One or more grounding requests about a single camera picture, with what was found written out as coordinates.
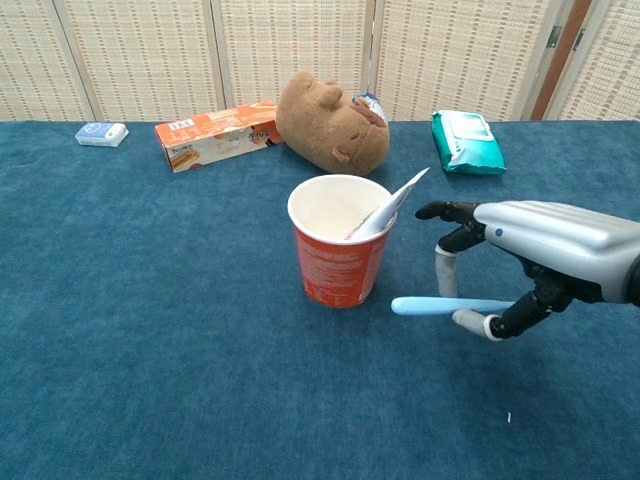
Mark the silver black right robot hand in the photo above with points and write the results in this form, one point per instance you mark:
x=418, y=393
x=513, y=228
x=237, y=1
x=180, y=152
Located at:
x=560, y=235

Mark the light blue toothbrush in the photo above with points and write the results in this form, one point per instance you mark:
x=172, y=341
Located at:
x=425, y=305

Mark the white pink toothpaste tube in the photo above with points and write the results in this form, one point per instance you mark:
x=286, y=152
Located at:
x=395, y=205

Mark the green wet wipes pack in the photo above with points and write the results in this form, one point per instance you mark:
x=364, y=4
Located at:
x=467, y=145

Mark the bamboo folding screen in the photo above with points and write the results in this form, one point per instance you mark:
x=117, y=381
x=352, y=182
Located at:
x=150, y=50
x=610, y=75

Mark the red paper cup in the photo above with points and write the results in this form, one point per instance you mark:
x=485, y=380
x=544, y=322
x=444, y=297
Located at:
x=335, y=270

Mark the blue white drink can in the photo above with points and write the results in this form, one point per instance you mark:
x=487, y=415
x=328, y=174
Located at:
x=372, y=105

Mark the brown capybara plush toy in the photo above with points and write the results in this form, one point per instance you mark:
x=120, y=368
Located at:
x=325, y=125

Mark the orange biscuit box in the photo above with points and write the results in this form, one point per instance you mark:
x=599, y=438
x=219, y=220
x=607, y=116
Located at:
x=215, y=140

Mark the small blue white box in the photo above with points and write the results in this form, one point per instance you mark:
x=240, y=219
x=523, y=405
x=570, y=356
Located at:
x=100, y=134

